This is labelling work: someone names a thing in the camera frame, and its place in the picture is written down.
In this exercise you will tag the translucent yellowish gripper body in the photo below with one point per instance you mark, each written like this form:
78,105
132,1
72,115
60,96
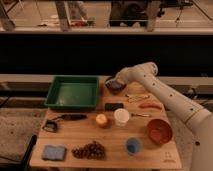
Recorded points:
117,81

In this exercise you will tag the light blue towel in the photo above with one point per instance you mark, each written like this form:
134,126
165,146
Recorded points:
113,86

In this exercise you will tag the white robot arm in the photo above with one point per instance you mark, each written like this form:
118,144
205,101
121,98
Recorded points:
197,119

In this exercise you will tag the purple bowl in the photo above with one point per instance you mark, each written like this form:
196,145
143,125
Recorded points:
114,91

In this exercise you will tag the red-brown bowl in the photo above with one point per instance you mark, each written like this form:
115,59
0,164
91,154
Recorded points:
159,131

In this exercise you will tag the yellow tongs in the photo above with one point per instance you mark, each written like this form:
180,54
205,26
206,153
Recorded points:
136,97

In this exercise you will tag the black rectangular block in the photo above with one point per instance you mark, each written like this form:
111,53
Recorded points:
113,106

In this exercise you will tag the orange carrot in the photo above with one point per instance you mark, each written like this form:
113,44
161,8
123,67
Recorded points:
150,105

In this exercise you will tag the white plastic cup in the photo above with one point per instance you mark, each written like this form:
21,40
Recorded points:
121,117

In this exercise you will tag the metal spoon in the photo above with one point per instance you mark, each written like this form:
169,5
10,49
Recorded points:
141,115

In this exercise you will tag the yellow apple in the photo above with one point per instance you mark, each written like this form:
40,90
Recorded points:
101,120

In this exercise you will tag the green plastic tray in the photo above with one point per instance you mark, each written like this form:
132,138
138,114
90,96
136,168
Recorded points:
73,93

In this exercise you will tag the blue cup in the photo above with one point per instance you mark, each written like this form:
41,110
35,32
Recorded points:
132,146

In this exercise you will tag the bunch of dark grapes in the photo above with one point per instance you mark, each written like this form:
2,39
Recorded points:
93,150

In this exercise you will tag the blue sponge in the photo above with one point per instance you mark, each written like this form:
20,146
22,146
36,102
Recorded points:
53,153

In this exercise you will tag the black handled knife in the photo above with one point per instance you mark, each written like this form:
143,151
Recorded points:
71,117

